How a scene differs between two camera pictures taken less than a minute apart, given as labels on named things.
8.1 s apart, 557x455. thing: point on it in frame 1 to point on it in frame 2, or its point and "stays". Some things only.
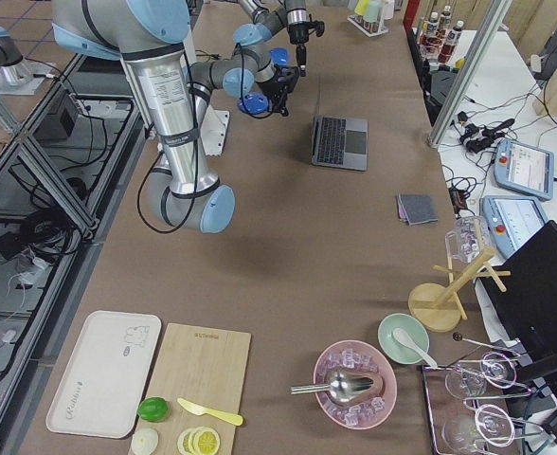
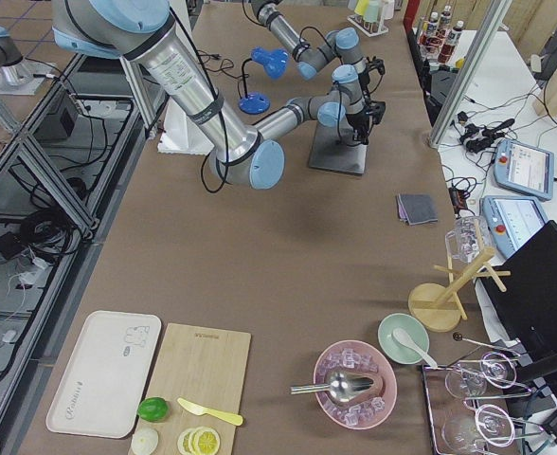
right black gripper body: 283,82 to 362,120
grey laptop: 339,141 stays
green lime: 152,409 stays
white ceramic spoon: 402,336 stays
